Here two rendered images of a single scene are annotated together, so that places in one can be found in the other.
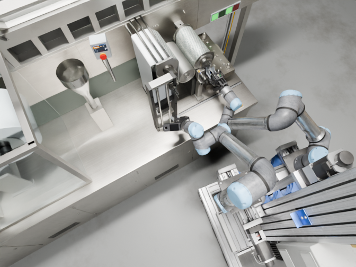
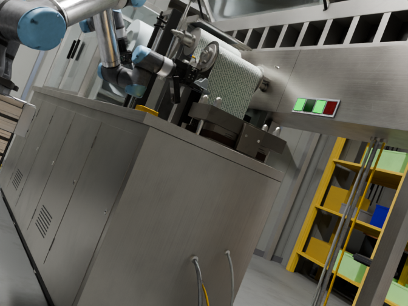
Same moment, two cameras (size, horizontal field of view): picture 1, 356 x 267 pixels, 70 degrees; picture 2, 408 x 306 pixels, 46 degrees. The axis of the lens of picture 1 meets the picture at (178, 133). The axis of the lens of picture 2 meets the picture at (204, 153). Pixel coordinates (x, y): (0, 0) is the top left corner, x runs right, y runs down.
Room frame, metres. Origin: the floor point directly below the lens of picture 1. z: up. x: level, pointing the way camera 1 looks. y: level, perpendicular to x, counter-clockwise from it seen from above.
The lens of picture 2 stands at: (1.12, -2.25, 0.79)
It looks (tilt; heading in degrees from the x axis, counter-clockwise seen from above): 2 degrees up; 89
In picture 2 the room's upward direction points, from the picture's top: 22 degrees clockwise
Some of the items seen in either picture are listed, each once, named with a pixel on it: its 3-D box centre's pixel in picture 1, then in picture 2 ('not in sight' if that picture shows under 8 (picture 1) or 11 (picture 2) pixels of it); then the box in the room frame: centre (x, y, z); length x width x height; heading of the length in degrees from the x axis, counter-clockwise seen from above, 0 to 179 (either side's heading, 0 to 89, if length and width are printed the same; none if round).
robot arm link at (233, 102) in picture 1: (232, 100); (147, 59); (0.80, -0.36, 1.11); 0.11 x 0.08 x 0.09; 29
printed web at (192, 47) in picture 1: (176, 64); (209, 87); (1.06, 0.00, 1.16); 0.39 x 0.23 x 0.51; 119
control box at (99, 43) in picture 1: (100, 48); not in sight; (0.77, 0.33, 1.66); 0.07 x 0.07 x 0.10; 12
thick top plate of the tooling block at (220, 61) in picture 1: (210, 56); (238, 128); (1.24, -0.25, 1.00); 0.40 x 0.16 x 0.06; 29
